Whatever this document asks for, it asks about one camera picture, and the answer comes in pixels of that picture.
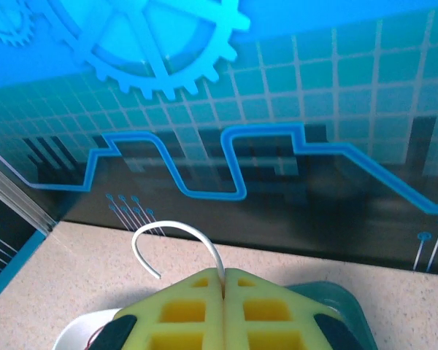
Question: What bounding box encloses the aluminium frame post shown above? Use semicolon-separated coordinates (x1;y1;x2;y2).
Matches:
0;144;58;236

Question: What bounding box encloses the thin white cable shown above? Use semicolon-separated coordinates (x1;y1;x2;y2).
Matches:
131;219;228;293

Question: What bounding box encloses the dark teal plastic bin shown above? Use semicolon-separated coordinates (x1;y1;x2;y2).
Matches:
287;281;380;350

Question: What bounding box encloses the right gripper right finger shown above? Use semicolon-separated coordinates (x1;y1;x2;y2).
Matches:
223;268;364;350

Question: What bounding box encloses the white plastic bin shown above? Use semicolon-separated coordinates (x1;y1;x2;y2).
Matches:
52;307;122;350

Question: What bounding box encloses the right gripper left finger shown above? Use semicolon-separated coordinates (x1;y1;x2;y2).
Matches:
89;267;226;350

